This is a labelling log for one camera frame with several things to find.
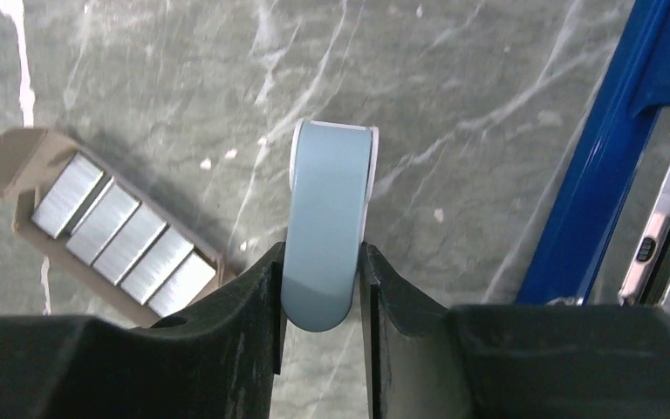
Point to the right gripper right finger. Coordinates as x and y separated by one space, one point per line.
424 360

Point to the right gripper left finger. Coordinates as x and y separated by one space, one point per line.
214 359

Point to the staple tray with staples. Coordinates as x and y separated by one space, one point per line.
89 219

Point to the light blue eraser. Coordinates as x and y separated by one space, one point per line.
331 176

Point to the blue stapler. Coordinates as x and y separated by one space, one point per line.
593 192

